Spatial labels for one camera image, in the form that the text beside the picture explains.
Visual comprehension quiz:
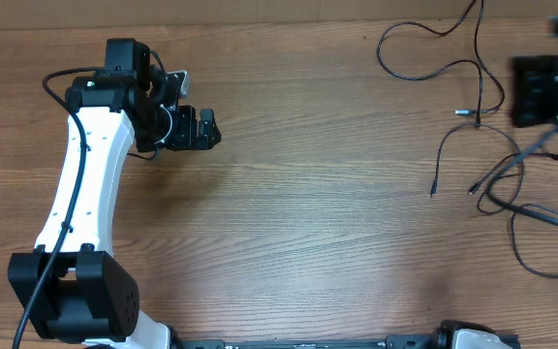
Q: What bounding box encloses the black thin cable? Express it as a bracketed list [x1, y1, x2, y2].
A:
[376, 0, 483, 126]

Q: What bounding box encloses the black short cable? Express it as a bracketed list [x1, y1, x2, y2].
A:
[454, 0, 558, 280]

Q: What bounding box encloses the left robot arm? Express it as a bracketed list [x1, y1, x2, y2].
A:
[8, 38, 222, 348]

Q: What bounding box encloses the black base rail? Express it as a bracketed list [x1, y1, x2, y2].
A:
[171, 334, 433, 349]

